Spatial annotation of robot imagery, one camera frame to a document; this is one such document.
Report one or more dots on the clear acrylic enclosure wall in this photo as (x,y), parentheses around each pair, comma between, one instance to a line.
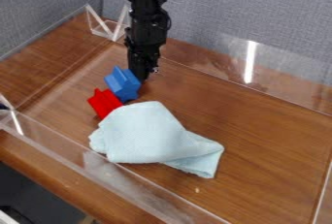
(257,99)

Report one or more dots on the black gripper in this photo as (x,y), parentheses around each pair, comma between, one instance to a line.
(146,36)

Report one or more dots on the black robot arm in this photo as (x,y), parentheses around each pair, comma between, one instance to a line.
(145,6)

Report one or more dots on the light blue cloth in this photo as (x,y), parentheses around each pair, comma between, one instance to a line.
(141,134)

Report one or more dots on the red plastic block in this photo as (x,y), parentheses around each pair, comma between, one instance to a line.
(103,102)

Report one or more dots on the blue plastic block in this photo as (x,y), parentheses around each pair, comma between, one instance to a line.
(124,84)

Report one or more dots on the clear acrylic corner bracket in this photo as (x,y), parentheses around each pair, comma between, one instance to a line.
(108,28)

